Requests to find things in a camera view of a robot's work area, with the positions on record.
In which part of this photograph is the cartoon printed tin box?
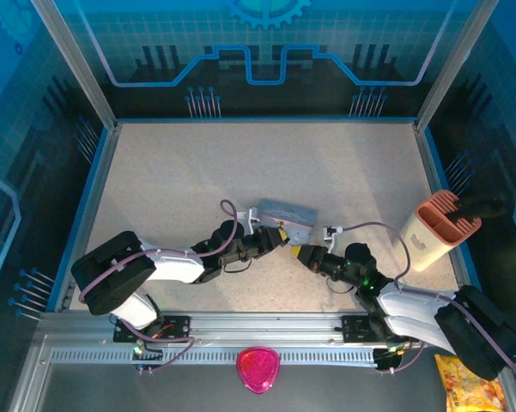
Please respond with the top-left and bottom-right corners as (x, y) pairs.
(256, 197), (319, 246)

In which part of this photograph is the aluminium cross beam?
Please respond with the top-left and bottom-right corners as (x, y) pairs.
(37, 311), (495, 347)

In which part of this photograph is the white holder with orange rim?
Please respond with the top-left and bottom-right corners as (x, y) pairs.
(390, 189), (483, 274)

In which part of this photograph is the pink heart-shaped dish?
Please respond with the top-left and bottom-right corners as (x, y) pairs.
(235, 346), (281, 395)

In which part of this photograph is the black tool in holder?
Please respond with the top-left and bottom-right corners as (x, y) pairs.
(448, 192), (510, 227)

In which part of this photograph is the yellow snack bag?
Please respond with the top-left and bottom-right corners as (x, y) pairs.
(434, 354), (508, 412)

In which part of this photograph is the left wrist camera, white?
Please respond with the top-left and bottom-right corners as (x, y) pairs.
(235, 207), (264, 235)

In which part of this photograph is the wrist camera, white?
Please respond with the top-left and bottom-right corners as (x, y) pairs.
(235, 207), (264, 235)
(322, 224), (343, 255)

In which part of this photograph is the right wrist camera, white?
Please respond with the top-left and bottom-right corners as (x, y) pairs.
(322, 224), (343, 255)

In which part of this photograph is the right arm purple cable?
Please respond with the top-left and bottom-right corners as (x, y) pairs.
(337, 221), (516, 374)

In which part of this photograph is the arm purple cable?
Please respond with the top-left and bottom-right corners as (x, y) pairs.
(77, 199), (241, 374)
(337, 221), (516, 374)

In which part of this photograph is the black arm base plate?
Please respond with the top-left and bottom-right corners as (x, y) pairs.
(112, 315), (191, 344)
(341, 315), (413, 344)

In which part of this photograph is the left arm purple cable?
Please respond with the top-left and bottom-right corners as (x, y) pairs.
(77, 199), (241, 374)

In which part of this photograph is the slotted metal rail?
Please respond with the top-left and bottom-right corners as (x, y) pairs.
(49, 348), (379, 367)

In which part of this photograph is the aluminium frame post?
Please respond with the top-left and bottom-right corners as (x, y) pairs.
(30, 0), (120, 132)
(413, 0), (497, 132)

